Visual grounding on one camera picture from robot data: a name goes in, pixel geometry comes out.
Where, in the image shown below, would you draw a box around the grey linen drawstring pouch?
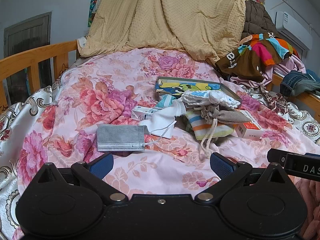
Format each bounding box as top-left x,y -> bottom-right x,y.
200,105 -> 250,159

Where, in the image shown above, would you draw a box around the white face mask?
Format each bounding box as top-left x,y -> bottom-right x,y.
139,100 -> 186,139

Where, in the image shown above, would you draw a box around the wooden bed frame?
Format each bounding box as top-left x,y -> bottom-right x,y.
0,39 -> 79,108

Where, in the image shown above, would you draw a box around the white blue baby cloth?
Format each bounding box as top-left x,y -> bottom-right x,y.
180,90 -> 240,109

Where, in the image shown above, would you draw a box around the brown colourful printed cloth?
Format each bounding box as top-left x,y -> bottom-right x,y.
215,32 -> 299,82

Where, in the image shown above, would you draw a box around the white air conditioner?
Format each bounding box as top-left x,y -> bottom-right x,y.
275,11 -> 312,50

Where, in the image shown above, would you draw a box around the white blue carton box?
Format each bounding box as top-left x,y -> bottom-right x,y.
131,106 -> 159,121

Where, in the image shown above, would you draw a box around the tan dotted blanket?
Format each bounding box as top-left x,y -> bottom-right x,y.
78,0 -> 247,63

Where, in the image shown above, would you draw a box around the teal white tissue pack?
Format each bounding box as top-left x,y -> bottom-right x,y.
156,94 -> 176,109

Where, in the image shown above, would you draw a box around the cartoon frog towel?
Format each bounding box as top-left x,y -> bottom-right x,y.
155,78 -> 221,97

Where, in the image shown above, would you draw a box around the grey door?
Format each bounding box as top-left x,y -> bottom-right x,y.
3,12 -> 53,105

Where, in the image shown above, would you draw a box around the grey face mask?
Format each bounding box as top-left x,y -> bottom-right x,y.
97,124 -> 150,152

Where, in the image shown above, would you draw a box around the brown quilted jacket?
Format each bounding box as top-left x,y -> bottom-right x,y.
241,0 -> 279,39

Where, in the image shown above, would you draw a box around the orange white medicine box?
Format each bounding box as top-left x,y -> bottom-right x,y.
233,109 -> 264,140

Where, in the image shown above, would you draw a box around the pink floral quilt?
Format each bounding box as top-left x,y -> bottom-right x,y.
17,48 -> 319,197

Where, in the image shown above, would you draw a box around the silver patterned bed sheet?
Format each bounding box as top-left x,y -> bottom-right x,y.
1,79 -> 61,239

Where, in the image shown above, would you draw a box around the striped towel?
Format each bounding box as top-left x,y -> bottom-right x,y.
185,109 -> 234,141

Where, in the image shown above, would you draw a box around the green wall poster left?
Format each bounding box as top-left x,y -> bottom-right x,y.
87,0 -> 99,27

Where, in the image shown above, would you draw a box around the blue denim jeans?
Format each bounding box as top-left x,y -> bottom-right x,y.
279,70 -> 319,97

